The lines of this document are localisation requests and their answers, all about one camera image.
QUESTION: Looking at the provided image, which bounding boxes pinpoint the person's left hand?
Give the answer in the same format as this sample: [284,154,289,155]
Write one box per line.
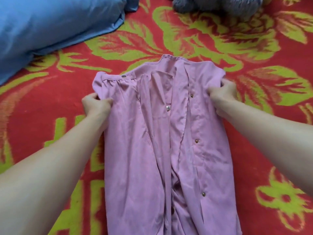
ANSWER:
[82,93,114,118]

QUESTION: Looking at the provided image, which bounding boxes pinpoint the blue pillow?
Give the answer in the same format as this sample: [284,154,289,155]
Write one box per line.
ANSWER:
[0,0,140,86]

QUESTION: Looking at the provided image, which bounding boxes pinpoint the person's right forearm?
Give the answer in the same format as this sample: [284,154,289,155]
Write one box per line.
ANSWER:
[215,98,313,198]

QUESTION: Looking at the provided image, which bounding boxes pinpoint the person's left forearm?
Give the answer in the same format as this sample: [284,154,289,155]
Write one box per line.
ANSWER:
[0,112,110,235]

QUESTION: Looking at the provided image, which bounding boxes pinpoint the pink button-up shirt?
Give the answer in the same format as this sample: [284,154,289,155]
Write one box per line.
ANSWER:
[92,54,242,235]

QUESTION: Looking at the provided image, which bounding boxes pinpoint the person's right hand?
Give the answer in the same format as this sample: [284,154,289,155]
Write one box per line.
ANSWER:
[207,78,237,105]

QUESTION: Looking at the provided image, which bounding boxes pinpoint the grey plush toy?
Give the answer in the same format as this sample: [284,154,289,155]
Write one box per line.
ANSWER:
[172,0,266,20]

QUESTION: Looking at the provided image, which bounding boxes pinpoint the red green floral blanket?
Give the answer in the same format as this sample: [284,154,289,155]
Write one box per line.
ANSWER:
[0,0,313,235]

